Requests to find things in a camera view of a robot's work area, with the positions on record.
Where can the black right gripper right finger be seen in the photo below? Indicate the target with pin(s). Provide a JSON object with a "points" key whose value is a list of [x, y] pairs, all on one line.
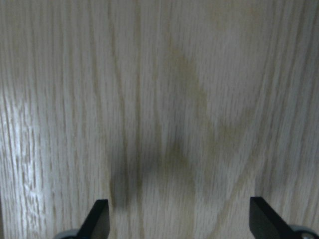
{"points": [[265, 223]]}

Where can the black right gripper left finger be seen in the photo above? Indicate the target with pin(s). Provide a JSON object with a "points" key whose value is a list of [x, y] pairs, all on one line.
{"points": [[97, 223]]}

